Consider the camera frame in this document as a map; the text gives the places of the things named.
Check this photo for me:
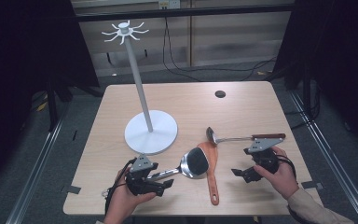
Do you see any black stand leg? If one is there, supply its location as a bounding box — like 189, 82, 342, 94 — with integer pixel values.
45, 80, 73, 132

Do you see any black horizontal bar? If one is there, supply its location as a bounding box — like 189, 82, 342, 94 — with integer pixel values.
74, 3, 295, 22

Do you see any hand-held gripper cable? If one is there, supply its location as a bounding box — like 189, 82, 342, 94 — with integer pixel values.
276, 154, 298, 182
103, 158, 138, 216

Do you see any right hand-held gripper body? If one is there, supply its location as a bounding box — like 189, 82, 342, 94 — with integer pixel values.
247, 137, 285, 174

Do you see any metal floor rail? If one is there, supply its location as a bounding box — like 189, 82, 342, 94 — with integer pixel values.
6, 102, 73, 224
288, 90, 358, 224

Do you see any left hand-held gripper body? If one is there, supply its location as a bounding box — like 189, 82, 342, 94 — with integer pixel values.
125, 153, 158, 197

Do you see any black curtain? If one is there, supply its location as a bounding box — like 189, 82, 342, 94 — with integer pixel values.
273, 0, 358, 157
0, 0, 100, 188

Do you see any person's left hand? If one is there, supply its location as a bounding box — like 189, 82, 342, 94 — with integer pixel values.
103, 166, 157, 224

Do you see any right hand-held gripper cable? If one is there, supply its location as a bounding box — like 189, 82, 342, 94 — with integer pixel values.
276, 154, 298, 182

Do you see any grey tape piece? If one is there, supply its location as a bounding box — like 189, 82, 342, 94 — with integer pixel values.
301, 181, 324, 190
60, 185, 82, 194

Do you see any person's right hand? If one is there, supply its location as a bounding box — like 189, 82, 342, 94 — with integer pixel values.
254, 147, 300, 201

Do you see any black floor cable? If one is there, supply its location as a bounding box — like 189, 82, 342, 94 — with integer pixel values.
162, 17, 201, 82
166, 18, 278, 82
283, 87, 322, 130

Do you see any left hand-held gripper cable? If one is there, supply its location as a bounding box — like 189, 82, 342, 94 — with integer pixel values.
103, 158, 138, 216

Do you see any white utensil stand with hooks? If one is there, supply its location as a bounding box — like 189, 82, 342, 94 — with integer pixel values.
101, 19, 179, 156

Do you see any wooden rice spatula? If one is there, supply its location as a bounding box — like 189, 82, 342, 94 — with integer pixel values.
197, 141, 221, 206

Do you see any wall power outlet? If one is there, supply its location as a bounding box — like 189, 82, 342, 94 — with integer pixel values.
158, 0, 181, 9

